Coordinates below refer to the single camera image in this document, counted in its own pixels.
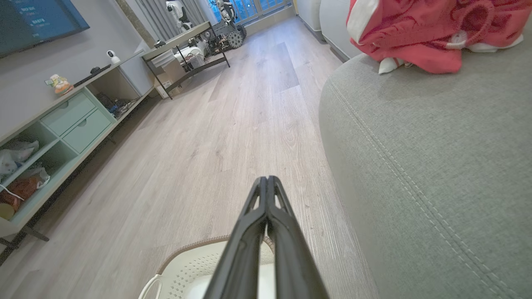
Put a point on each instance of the white plastic bag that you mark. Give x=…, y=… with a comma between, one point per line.
x=14, y=155

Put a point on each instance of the cardboard box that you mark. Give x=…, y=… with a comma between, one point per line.
x=168, y=77

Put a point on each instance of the grey fabric sofa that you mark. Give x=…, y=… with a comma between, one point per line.
x=436, y=166

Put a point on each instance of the black remote control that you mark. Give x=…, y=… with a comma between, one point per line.
x=91, y=75

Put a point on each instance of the white plastic laundry basket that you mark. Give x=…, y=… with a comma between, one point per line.
x=183, y=265

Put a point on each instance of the pale green media cabinet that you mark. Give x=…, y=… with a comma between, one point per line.
x=54, y=166

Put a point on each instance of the grey curtain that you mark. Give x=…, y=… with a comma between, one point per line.
x=166, y=16

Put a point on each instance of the grey sofa section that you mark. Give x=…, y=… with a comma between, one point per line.
x=336, y=25

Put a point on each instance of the pale sofa section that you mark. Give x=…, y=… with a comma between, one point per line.
x=309, y=14

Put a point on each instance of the flat screen television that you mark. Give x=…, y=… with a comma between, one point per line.
x=33, y=20

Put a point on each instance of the white security camera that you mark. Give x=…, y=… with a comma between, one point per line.
x=112, y=56

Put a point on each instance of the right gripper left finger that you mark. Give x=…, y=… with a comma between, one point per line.
x=239, y=257

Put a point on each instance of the small colourful toy figure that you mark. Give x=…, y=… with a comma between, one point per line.
x=60, y=85

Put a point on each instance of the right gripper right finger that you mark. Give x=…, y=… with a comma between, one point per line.
x=293, y=257

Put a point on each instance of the pale green cabinet drawer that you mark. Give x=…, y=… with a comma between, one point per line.
x=66, y=113
x=87, y=131

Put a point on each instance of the white appliance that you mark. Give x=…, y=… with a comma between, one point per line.
x=189, y=54

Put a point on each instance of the red basketball jersey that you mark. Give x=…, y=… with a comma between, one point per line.
x=419, y=37

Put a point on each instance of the metal frame side table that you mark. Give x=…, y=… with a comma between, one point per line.
x=183, y=39

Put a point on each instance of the wheeled grey robot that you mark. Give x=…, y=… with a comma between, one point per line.
x=230, y=29

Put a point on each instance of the white humanoid robot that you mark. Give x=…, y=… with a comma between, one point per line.
x=178, y=14

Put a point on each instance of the orange brown bag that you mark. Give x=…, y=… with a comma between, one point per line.
x=25, y=187

